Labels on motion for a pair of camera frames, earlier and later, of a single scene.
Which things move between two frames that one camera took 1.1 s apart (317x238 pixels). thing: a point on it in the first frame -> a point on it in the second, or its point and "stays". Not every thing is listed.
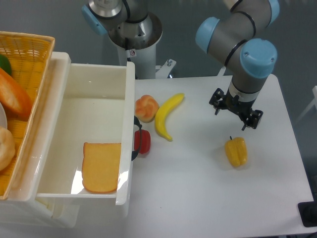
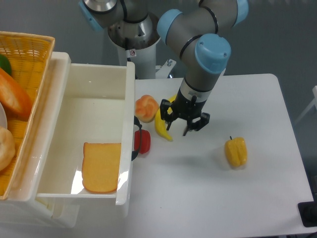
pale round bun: [7, 148] stays
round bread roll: [146, 107] stays
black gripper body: [252, 118] -> [184, 108]
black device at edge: [308, 212] stays
